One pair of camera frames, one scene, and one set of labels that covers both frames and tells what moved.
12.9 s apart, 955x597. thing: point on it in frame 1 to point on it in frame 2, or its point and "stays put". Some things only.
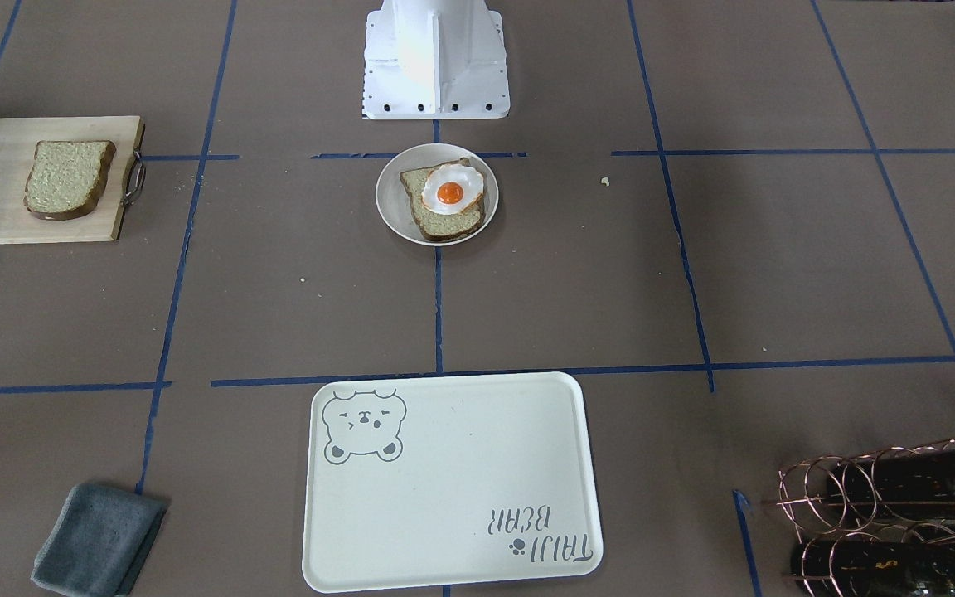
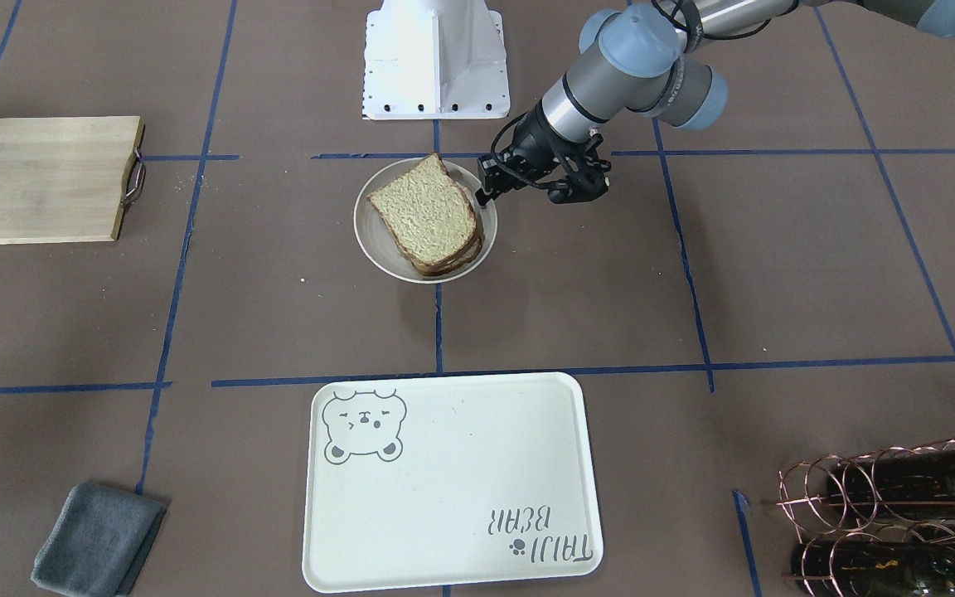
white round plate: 437,195 to 380,250
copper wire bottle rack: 920,521 stays put
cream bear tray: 447,480 stays put
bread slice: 66,177 to 427,211
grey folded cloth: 99,539 stays put
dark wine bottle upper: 947,482 stays put
